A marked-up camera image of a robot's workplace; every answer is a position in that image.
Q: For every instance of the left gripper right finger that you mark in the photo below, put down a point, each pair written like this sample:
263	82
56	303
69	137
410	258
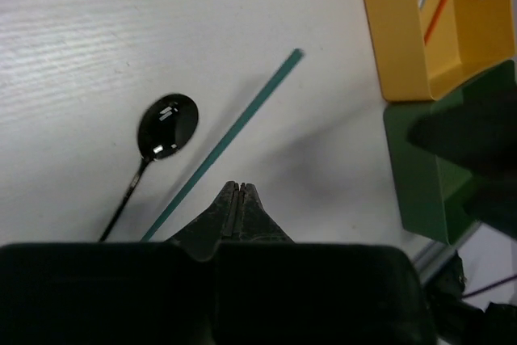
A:
250	221

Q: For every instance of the orange chopstick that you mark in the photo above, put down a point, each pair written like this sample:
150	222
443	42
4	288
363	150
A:
434	20

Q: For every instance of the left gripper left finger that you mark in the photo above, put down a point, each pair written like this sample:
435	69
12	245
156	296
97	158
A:
200	237

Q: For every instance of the yellow container box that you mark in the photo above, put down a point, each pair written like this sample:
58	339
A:
470	37

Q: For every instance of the teal chopstick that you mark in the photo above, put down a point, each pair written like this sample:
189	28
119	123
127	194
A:
238	125

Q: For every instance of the green container box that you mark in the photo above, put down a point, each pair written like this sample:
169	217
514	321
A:
431	191

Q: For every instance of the black spoon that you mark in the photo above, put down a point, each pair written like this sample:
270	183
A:
166	127

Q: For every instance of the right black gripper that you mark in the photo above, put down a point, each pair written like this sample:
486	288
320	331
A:
479	136

